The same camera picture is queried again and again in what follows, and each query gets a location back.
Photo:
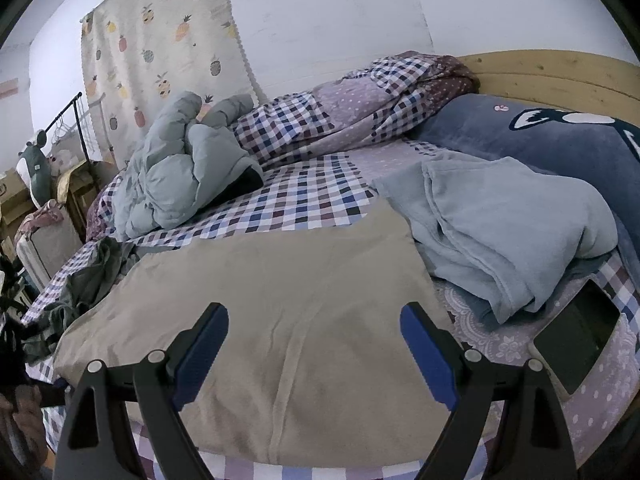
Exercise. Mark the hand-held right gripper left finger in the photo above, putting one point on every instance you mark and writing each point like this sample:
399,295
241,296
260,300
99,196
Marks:
200,355

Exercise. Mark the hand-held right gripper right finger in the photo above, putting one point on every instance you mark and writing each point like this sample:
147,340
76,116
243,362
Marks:
430,360

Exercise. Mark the beige garment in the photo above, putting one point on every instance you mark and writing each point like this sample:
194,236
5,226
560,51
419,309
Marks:
300,285

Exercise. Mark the light blue garment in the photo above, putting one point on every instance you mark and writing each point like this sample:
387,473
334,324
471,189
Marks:
500,220

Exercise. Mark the black clothes rack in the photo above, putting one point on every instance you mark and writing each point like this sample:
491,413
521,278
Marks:
82,135

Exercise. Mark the grey green garment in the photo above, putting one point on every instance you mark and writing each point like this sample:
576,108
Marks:
85,280

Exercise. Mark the black smartphone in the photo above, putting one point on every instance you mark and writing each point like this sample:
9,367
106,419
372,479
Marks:
575,335

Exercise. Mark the light blue puffer jacket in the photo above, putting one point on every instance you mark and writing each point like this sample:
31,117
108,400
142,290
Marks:
175,180

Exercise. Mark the dark clutter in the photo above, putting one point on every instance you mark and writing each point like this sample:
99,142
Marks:
12,340

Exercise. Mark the checkered bed sheet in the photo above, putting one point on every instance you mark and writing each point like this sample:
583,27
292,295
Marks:
300,195

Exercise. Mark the wooden nightstand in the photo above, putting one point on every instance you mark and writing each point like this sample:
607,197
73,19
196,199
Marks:
80,195

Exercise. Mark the pink cloth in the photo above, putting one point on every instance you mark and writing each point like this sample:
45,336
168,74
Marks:
40,217

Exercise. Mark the blue cartoon plush pillow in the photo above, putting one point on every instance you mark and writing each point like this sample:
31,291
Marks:
500,130

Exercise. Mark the green plush toy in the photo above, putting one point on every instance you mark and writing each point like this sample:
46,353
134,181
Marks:
35,170

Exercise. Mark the cardboard box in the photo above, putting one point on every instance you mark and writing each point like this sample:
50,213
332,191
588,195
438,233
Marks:
10,195

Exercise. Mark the checkered patchwork quilt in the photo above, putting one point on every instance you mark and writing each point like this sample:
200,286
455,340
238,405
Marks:
350,105

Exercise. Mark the wooden bed headboard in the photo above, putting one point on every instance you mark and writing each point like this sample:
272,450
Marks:
550,75

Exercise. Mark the pineapple print curtain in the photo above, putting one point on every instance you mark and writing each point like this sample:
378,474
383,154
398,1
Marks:
165,35

